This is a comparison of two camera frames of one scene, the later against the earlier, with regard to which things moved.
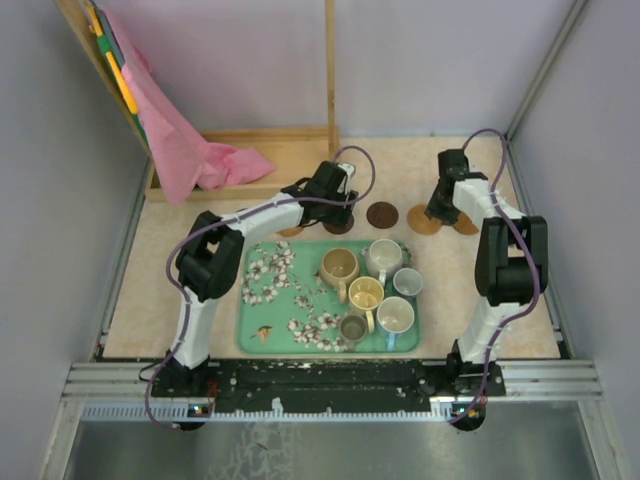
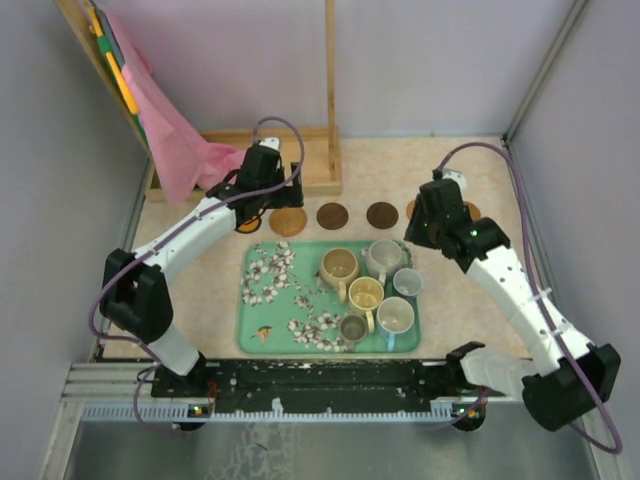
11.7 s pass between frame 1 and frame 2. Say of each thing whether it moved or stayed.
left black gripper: moved
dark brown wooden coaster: stayed
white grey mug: stayed
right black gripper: moved
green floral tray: stayed
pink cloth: stayed
